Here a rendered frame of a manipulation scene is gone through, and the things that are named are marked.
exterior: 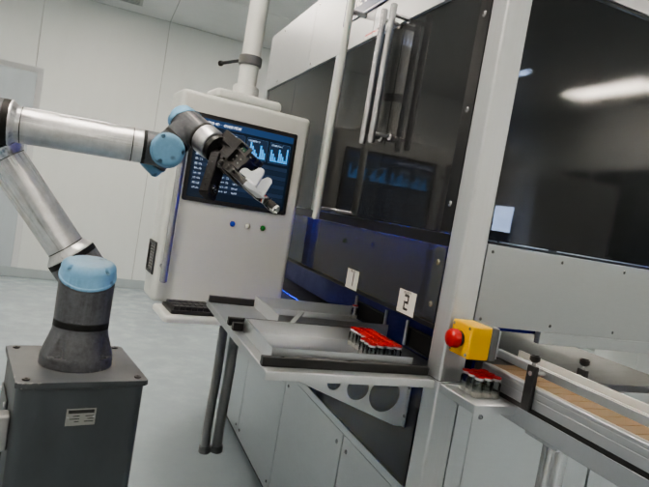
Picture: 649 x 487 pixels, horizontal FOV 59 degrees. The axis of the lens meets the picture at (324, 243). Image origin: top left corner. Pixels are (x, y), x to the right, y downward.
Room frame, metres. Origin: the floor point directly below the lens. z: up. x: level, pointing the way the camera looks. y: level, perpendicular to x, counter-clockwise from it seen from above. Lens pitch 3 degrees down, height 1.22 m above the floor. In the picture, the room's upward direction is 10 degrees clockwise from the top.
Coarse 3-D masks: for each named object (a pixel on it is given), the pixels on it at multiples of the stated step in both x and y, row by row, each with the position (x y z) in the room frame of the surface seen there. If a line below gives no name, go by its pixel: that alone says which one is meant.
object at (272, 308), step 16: (256, 304) 1.75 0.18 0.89; (272, 304) 1.80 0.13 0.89; (288, 304) 1.82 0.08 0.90; (304, 304) 1.84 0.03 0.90; (320, 304) 1.86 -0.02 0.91; (336, 304) 1.88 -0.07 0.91; (288, 320) 1.55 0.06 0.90; (304, 320) 1.57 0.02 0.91; (320, 320) 1.58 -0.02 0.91; (336, 320) 1.60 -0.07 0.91; (352, 320) 1.82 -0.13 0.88
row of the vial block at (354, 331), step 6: (354, 330) 1.45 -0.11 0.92; (360, 330) 1.44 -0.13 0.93; (354, 336) 1.44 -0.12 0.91; (360, 336) 1.43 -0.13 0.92; (366, 336) 1.38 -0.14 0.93; (372, 336) 1.39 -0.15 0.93; (348, 342) 1.47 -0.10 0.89; (354, 342) 1.44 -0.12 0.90; (378, 342) 1.34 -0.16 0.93; (354, 348) 1.43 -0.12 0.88; (378, 348) 1.32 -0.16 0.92; (384, 348) 1.33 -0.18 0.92; (378, 354) 1.32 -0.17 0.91
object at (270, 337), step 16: (256, 320) 1.43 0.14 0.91; (256, 336) 1.30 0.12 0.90; (272, 336) 1.41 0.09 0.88; (288, 336) 1.44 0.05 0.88; (304, 336) 1.47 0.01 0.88; (320, 336) 1.49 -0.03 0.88; (336, 336) 1.51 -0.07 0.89; (272, 352) 1.18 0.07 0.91; (288, 352) 1.19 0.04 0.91; (304, 352) 1.20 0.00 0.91; (320, 352) 1.22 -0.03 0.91; (336, 352) 1.23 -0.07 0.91; (352, 352) 1.39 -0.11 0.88
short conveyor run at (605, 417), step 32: (512, 384) 1.20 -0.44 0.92; (544, 384) 1.20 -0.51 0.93; (576, 384) 1.08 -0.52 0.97; (512, 416) 1.18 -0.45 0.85; (544, 416) 1.10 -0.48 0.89; (576, 416) 1.03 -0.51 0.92; (608, 416) 1.03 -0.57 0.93; (640, 416) 0.95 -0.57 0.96; (576, 448) 1.02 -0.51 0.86; (608, 448) 0.96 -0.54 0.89; (640, 448) 0.91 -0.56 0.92; (608, 480) 0.95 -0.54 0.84; (640, 480) 0.90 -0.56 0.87
